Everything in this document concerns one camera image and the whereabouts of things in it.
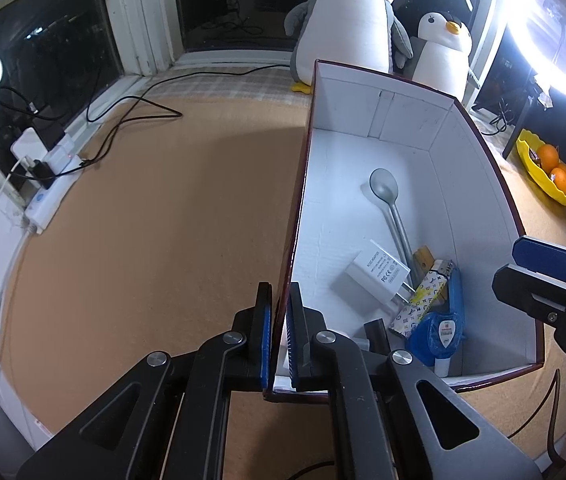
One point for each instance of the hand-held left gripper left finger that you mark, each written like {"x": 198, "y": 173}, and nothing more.
{"x": 264, "y": 340}

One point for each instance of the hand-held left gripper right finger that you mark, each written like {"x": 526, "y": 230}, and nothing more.
{"x": 290, "y": 340}

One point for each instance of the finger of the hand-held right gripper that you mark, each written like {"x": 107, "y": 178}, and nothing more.
{"x": 528, "y": 287}
{"x": 548, "y": 257}

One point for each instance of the patterned white lighter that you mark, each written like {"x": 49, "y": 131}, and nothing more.
{"x": 428, "y": 295}

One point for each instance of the white charger adapter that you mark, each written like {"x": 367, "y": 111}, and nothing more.
{"x": 373, "y": 275}

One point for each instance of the blue round tape measure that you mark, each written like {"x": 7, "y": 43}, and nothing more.
{"x": 430, "y": 337}

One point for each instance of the red cardboard box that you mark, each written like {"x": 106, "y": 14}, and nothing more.
{"x": 463, "y": 160}

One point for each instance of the grey plastic spoon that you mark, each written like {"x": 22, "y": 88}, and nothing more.
{"x": 383, "y": 185}

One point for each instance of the orange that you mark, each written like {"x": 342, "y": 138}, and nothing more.
{"x": 560, "y": 179}
{"x": 548, "y": 155}

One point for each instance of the pile of chocolate bars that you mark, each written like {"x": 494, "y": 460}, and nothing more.
{"x": 537, "y": 159}

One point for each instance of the yellow fruit bowl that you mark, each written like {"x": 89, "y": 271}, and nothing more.
{"x": 525, "y": 155}

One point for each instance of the white tape wad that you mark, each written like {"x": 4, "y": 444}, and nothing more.
{"x": 544, "y": 97}

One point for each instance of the black gooseneck phone holder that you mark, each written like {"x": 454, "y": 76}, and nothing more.
{"x": 560, "y": 40}

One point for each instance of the small penguin plush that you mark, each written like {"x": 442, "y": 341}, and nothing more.
{"x": 440, "y": 65}

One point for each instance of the white power strip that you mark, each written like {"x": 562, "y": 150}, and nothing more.
{"x": 45, "y": 205}

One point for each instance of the black plug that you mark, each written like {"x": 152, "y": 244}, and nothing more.
{"x": 43, "y": 170}

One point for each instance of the large penguin plush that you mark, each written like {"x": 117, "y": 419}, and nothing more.
{"x": 348, "y": 25}

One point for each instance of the white plug adapter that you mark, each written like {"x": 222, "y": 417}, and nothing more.
{"x": 28, "y": 142}

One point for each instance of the white window frame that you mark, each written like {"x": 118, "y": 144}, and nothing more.
{"x": 138, "y": 20}

